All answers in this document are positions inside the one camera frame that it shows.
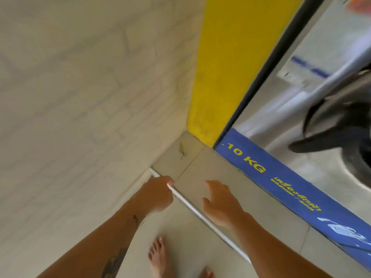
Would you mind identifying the person's right hand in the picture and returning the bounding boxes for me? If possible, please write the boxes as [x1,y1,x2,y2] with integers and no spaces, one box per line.
[202,180,247,230]

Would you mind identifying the person's left hand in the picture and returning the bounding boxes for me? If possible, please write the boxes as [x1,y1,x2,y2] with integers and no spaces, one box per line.
[131,175,174,215]

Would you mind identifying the white metal pole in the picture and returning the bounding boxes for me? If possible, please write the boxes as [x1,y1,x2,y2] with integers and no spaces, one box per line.
[149,167,252,264]

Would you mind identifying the person's left forearm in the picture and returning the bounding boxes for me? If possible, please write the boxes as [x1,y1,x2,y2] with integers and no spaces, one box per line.
[36,199,150,278]

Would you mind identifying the person's right forearm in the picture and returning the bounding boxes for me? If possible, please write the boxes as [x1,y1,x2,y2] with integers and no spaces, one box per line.
[231,213,334,278]

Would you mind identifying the person's right foot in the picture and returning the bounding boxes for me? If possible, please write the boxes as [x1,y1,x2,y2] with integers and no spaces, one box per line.
[198,266,216,278]

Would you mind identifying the person's foot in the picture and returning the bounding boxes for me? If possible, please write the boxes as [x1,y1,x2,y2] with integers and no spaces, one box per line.
[198,266,216,278]
[148,236,170,278]

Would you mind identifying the person's left foot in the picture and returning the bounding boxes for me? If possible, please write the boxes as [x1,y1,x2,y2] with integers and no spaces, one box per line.
[148,236,170,278]

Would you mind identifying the silver washing machine blue band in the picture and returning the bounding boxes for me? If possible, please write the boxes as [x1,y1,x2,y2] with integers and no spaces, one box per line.
[213,0,371,271]

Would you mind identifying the yellow pillar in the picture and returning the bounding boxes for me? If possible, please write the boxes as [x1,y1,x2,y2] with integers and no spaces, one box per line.
[187,0,305,148]

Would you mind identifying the black washing machine door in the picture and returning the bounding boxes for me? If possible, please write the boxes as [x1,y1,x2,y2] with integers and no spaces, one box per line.
[288,63,371,189]

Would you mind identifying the white label sticker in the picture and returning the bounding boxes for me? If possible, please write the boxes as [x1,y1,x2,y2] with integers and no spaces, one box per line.
[277,54,331,93]

